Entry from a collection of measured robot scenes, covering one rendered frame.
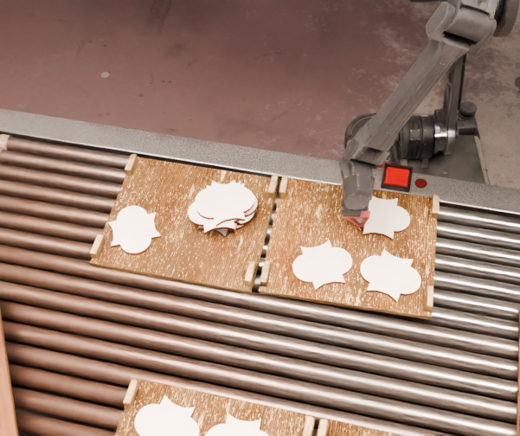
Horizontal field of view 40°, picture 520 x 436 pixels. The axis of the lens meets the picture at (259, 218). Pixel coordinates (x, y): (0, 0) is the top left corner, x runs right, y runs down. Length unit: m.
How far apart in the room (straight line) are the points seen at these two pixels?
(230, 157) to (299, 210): 0.27
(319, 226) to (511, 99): 1.91
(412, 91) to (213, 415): 0.80
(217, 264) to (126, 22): 2.33
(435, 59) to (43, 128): 1.18
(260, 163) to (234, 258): 0.33
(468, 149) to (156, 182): 1.46
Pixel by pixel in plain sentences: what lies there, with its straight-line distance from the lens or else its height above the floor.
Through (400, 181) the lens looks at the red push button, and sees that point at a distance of 1.92.
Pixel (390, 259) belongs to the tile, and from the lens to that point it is 1.75.
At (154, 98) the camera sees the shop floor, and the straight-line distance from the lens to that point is 3.46.
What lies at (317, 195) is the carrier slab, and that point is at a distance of 1.86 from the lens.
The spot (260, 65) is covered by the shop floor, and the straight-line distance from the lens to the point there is 3.56.
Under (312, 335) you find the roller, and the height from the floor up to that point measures 0.91.
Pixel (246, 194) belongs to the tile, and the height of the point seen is 0.99.
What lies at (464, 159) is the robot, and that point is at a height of 0.24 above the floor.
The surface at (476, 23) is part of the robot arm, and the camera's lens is 1.40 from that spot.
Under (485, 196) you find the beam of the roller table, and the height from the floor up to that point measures 0.91.
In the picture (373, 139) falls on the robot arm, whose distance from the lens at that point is 1.57.
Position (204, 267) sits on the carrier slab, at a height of 0.94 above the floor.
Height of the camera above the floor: 2.42
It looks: 55 degrees down
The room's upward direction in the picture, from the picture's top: 3 degrees counter-clockwise
